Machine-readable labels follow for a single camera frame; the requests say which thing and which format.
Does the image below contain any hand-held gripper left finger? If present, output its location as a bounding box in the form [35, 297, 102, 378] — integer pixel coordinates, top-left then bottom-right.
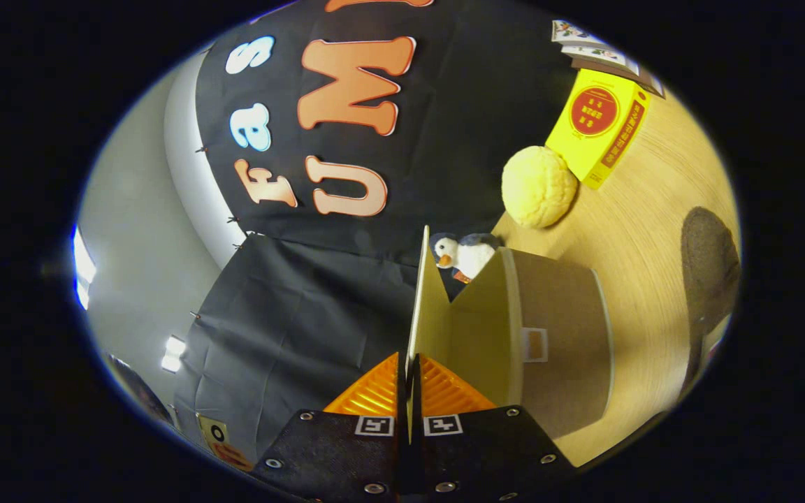
[252, 353, 407, 503]

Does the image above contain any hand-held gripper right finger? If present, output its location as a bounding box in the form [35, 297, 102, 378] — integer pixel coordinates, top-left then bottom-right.
[408, 355, 578, 503]

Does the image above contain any brown fabric storage box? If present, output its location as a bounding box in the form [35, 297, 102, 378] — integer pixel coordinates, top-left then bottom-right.
[406, 225, 614, 441]

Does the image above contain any brown fuzzy shoe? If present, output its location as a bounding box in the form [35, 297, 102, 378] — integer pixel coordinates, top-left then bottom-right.
[681, 207, 741, 395]

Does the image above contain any beige orange printed sign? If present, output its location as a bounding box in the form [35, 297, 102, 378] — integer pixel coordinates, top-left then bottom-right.
[196, 414, 254, 472]

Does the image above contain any penguin plush toy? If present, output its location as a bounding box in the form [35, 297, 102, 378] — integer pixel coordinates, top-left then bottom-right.
[430, 233, 501, 284]

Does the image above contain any bright ceiling light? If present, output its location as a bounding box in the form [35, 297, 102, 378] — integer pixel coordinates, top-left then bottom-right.
[73, 227, 98, 312]
[161, 335, 187, 374]

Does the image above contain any yellow round plush bun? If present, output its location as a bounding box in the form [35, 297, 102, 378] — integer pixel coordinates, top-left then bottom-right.
[502, 145, 579, 230]

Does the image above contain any black backdrop cloth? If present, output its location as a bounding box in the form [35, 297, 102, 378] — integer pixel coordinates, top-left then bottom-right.
[172, 0, 585, 462]

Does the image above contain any yellow book with red circle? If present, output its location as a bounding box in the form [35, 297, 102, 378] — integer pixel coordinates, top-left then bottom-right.
[546, 68, 653, 191]

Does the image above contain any brown cover book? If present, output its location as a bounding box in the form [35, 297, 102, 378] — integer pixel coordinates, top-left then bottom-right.
[570, 57, 665, 99]

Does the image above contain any white book with green print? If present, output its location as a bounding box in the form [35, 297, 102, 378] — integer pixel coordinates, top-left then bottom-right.
[562, 42, 641, 76]

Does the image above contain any white floral cover book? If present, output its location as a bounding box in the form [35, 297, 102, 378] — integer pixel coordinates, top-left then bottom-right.
[551, 20, 609, 46]

